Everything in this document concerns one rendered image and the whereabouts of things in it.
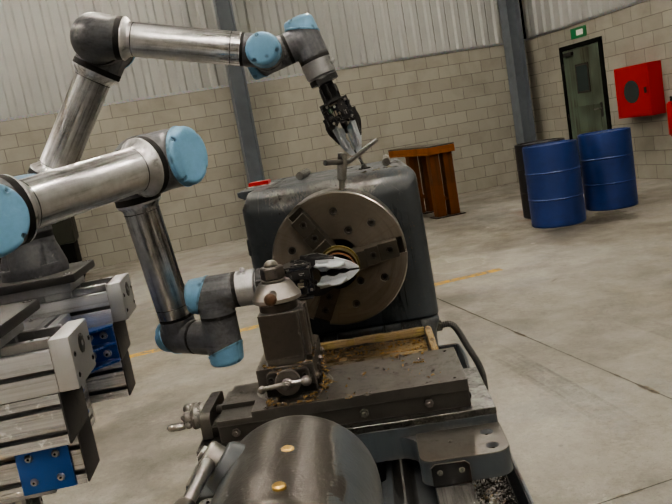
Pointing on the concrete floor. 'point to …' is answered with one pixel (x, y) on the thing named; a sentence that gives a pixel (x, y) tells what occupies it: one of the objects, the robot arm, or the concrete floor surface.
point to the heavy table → (429, 168)
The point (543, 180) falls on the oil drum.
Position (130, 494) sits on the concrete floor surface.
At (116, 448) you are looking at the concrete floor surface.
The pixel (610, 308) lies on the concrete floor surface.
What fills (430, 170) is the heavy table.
